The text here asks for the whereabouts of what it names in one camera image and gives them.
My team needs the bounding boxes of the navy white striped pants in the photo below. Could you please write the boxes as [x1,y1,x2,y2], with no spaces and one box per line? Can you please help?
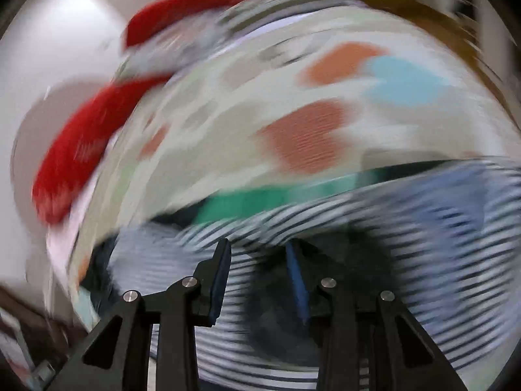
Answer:
[81,158,520,390]

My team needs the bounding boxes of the green garment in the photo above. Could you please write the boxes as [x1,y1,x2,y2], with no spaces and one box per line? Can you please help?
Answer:
[194,168,386,224]

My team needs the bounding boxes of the lower red pillow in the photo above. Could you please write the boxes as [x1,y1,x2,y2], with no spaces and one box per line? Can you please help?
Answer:
[32,75,170,225]

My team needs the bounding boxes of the red pillow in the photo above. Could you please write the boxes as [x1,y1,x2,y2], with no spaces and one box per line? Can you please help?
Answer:
[32,75,170,225]
[124,0,246,50]

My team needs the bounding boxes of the round pink headboard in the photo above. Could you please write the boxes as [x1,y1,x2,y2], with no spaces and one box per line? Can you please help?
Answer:
[11,77,105,234]

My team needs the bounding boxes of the heart pattern bed quilt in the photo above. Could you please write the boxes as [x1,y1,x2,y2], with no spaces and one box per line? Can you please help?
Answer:
[49,7,520,327]

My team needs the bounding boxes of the grey floral pillow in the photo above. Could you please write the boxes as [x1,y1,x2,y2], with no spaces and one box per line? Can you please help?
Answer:
[116,13,225,80]

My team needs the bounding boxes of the upper red pillow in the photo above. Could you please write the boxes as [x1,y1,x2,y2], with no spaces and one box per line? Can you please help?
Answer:
[124,0,246,50]

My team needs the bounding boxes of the olive polka dot bolster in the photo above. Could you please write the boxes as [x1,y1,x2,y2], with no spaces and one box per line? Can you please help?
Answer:
[216,0,359,36]

